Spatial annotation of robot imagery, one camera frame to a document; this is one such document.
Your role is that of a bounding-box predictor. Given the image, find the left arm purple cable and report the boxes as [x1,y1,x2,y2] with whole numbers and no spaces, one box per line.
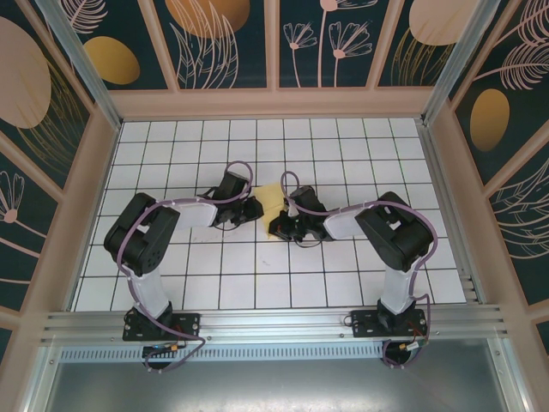
[115,161,254,374]

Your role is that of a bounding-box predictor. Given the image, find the aluminium side rail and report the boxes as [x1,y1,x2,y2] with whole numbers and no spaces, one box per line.
[418,122,488,308]

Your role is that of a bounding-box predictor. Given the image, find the aluminium frame post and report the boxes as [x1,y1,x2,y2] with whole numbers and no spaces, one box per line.
[419,0,514,128]
[33,0,124,132]

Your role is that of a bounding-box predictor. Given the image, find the grey metal panel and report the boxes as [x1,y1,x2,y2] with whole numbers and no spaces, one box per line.
[23,336,528,412]

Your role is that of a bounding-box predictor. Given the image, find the perforated metal cable tray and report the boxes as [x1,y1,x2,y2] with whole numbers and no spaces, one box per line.
[59,345,490,364]

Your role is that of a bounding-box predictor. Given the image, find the long aluminium mounting rail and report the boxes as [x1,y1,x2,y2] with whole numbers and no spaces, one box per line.
[40,304,510,344]

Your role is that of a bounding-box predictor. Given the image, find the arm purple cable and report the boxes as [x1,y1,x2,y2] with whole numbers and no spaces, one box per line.
[115,161,254,374]
[281,170,438,370]

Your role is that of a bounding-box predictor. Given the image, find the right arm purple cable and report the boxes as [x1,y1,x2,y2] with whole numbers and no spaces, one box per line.
[281,170,438,370]

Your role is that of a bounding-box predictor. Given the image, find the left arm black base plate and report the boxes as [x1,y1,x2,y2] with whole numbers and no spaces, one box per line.
[123,312,202,342]

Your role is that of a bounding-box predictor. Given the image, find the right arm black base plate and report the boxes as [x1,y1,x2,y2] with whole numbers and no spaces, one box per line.
[350,309,430,340]

